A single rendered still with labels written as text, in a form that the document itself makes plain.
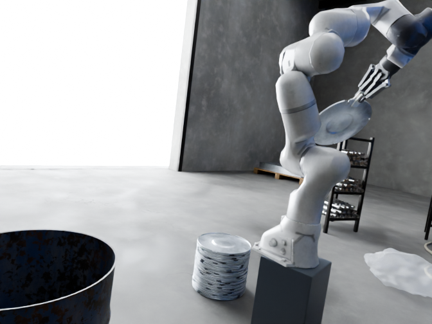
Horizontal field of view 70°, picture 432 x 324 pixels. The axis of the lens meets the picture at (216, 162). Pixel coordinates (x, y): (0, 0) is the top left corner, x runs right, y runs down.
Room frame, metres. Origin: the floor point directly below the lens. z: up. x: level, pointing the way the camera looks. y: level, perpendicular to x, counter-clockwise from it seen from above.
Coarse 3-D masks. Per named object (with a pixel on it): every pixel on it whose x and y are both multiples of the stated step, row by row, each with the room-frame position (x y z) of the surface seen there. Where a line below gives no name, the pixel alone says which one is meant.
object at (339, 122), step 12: (336, 108) 1.33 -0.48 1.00; (348, 108) 1.35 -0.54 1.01; (360, 108) 1.36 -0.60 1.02; (324, 120) 1.38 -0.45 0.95; (336, 120) 1.40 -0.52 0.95; (348, 120) 1.42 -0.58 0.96; (360, 120) 1.42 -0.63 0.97; (324, 132) 1.44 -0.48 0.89; (336, 132) 1.46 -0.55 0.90; (348, 132) 1.48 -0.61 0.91; (324, 144) 1.51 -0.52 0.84
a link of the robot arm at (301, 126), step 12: (312, 108) 0.91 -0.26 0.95; (288, 120) 0.93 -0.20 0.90; (300, 120) 0.91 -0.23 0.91; (312, 120) 0.91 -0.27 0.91; (288, 132) 0.95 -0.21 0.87; (300, 132) 0.92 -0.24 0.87; (312, 132) 0.92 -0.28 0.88; (288, 144) 0.98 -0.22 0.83; (300, 144) 0.98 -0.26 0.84; (312, 144) 1.01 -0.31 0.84; (288, 156) 1.00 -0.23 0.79; (300, 156) 0.98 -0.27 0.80; (288, 168) 1.03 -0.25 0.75; (300, 168) 0.98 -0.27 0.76
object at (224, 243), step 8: (216, 232) 1.73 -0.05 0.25; (200, 240) 1.59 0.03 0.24; (208, 240) 1.60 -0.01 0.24; (216, 240) 1.60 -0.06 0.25; (224, 240) 1.62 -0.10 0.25; (232, 240) 1.63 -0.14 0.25; (240, 240) 1.66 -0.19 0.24; (208, 248) 1.50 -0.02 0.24; (216, 248) 1.51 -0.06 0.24; (224, 248) 1.52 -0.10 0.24; (232, 248) 1.53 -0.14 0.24; (240, 248) 1.55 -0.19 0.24; (248, 248) 1.56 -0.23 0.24
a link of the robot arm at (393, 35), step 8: (408, 16) 1.05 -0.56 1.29; (416, 16) 1.05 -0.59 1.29; (424, 16) 1.05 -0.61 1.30; (400, 24) 1.05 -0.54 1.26; (408, 24) 1.03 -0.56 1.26; (416, 24) 1.03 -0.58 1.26; (424, 24) 1.05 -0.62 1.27; (392, 32) 1.07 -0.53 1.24; (400, 32) 1.04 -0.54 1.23; (408, 32) 1.03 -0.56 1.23; (416, 32) 1.03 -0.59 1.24; (424, 32) 1.05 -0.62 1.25; (392, 40) 1.08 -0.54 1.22; (400, 40) 1.05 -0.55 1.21; (408, 40) 1.05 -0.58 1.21; (416, 40) 1.06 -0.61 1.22; (424, 40) 1.09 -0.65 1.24; (408, 48) 1.12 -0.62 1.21; (416, 48) 1.12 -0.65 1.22
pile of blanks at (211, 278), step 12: (204, 252) 1.49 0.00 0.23; (204, 264) 1.48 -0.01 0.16; (216, 264) 1.46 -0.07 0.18; (228, 264) 1.45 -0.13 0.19; (240, 264) 1.48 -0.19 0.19; (204, 276) 1.48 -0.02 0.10; (216, 276) 1.47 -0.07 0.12; (228, 276) 1.46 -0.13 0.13; (240, 276) 1.49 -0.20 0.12; (204, 288) 1.48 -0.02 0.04; (216, 288) 1.47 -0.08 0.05; (228, 288) 1.46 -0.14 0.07; (240, 288) 1.50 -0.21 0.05
